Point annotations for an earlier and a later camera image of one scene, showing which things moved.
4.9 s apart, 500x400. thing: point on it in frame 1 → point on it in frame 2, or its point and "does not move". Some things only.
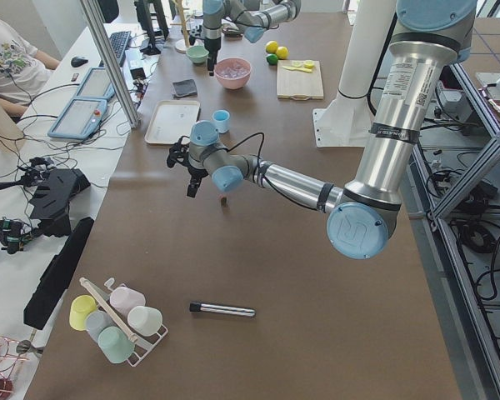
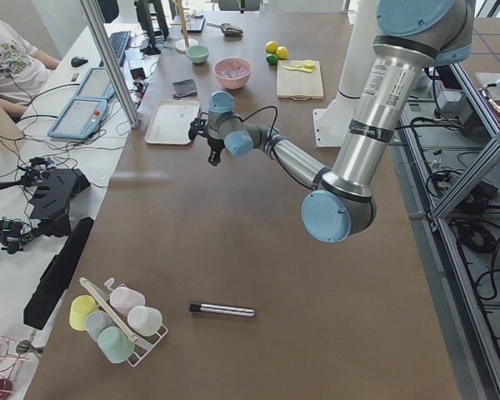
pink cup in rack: x=123 y=299 does not move
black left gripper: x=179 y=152 → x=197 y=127
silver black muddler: x=199 y=307 does not move
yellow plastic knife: x=306 y=70 does not move
